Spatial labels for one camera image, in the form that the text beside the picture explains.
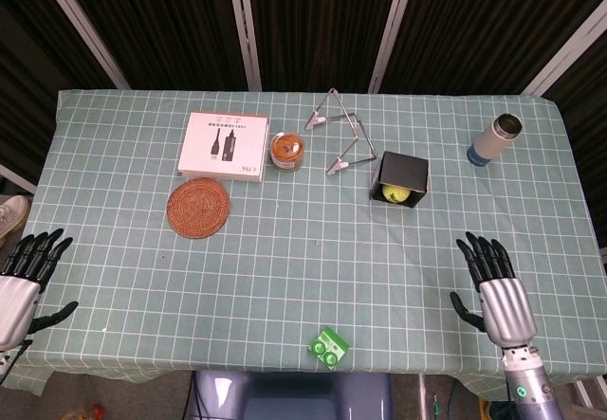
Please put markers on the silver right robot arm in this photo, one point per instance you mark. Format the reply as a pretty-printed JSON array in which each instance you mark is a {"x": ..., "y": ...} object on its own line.
[{"x": 531, "y": 387}]

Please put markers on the round woven brown coaster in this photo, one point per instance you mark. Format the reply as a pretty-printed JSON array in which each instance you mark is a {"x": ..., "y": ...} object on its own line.
[{"x": 198, "y": 207}]

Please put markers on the white flat product box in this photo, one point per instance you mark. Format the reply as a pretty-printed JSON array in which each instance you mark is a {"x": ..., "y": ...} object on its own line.
[{"x": 223, "y": 147}]

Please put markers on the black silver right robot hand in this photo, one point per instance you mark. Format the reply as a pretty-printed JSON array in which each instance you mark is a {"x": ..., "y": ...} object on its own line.
[{"x": 505, "y": 308}]

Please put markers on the green plastic block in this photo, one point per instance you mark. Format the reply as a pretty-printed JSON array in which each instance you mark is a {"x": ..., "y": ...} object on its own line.
[{"x": 328, "y": 348}]

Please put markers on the yellow tennis ball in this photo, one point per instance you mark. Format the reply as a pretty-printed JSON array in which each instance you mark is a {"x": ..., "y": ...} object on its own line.
[{"x": 396, "y": 194}]

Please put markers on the green white checked tablecloth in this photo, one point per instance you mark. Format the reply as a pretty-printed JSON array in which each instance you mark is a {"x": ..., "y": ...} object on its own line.
[{"x": 265, "y": 273}]

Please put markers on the clear jar with orange contents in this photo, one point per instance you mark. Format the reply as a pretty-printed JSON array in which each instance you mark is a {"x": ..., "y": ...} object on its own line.
[{"x": 286, "y": 151}]

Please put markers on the white partition post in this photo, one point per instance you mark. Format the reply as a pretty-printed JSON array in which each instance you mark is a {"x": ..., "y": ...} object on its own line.
[
  {"x": 16, "y": 177},
  {"x": 80, "y": 26},
  {"x": 244, "y": 26},
  {"x": 391, "y": 26},
  {"x": 566, "y": 52}
]

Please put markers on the black open cardboard box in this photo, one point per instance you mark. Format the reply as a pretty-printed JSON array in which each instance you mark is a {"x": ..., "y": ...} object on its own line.
[{"x": 405, "y": 169}]

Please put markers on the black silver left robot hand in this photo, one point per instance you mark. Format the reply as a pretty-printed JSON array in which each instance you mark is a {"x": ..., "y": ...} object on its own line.
[{"x": 14, "y": 306}]

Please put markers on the beige sneaker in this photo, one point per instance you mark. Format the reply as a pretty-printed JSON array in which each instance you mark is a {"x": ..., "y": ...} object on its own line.
[{"x": 12, "y": 213}]

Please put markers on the white blue thermos bottle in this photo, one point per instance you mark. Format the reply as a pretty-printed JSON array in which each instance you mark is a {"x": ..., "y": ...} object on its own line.
[{"x": 493, "y": 141}]

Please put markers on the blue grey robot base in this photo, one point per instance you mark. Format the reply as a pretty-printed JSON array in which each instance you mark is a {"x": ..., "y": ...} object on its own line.
[{"x": 294, "y": 396}]

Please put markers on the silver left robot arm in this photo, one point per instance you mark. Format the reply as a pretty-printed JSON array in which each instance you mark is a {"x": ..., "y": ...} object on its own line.
[{"x": 4, "y": 363}]

